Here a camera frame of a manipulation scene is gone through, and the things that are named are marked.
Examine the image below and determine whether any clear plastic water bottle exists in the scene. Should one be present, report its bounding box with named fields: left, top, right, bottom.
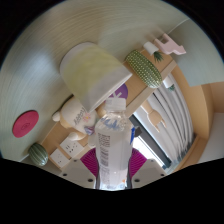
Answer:
left=95, top=97, right=136, bottom=191

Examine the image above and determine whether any pale yellow white cup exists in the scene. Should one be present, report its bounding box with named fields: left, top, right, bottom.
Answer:
left=59, top=42, right=133, bottom=114

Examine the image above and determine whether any pink wooden horse figure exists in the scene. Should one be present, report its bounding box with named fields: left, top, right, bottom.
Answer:
left=153, top=33, right=187, bottom=56

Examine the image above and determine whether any small grey-green desk partition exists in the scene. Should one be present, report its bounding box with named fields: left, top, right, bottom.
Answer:
left=168, top=18, right=224, bottom=88

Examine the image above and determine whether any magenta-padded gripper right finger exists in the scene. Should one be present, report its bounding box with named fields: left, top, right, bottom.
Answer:
left=128, top=148, right=168, bottom=189

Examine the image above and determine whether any tall green cactus ornament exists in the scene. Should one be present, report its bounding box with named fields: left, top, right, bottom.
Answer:
left=124, top=49, right=164, bottom=89

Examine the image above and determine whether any purple round number sign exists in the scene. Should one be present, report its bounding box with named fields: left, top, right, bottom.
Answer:
left=109, top=83, right=129, bottom=100

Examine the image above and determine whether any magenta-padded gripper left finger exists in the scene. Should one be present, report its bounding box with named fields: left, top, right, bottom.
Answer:
left=59, top=147, right=101, bottom=190

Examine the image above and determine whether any round green cactus ornament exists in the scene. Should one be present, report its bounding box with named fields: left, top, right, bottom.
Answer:
left=27, top=142, right=50, bottom=167

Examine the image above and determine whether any flat round red coaster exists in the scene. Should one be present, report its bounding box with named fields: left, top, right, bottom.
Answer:
left=12, top=110, right=40, bottom=139

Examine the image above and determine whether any cream plush mouse toy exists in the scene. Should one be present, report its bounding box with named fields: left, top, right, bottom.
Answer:
left=51, top=95, right=108, bottom=142

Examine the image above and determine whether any white pleated curtain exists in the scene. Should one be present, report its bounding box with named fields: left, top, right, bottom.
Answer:
left=146, top=74, right=198, bottom=158

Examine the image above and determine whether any small plant in white pot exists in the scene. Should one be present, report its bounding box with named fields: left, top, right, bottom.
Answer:
left=143, top=41, right=165, bottom=64
left=162, top=77, right=176, bottom=92

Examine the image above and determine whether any wooden hand model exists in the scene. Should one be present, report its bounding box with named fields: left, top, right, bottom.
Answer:
left=140, top=99, right=167, bottom=133

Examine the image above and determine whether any white wall socket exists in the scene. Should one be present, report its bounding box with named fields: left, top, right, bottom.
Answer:
left=49, top=148, right=71, bottom=168
left=59, top=138, right=81, bottom=155

